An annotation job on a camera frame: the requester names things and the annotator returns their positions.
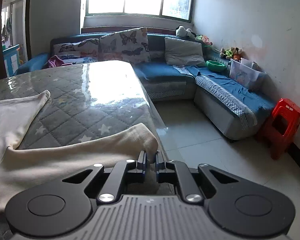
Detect cream white garment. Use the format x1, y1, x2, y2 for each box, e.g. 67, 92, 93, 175
0, 90, 159, 213

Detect red plastic stool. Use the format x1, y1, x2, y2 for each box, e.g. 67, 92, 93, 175
260, 98, 300, 160

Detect blue corner sofa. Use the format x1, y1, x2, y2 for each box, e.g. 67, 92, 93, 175
14, 31, 277, 140

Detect large butterfly print pillow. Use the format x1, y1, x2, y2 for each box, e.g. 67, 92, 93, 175
99, 27, 151, 64

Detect long butterfly print pillow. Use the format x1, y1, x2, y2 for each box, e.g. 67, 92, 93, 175
53, 38, 99, 64

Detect green plastic bowl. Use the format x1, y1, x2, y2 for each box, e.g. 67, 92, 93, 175
205, 60, 226, 73

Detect grey cushion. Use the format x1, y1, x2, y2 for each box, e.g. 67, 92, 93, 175
165, 37, 205, 67

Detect clear plastic storage box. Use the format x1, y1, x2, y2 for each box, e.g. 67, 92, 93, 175
229, 59, 267, 91

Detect pink purple cloth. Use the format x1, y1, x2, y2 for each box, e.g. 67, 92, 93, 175
47, 55, 71, 68

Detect colourful plush toys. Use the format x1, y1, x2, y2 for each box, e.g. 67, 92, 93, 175
219, 47, 243, 61

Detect white plush toy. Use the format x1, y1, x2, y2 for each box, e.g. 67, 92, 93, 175
175, 25, 196, 40

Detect blue white small cabinet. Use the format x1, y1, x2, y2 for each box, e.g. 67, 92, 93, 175
2, 44, 20, 77

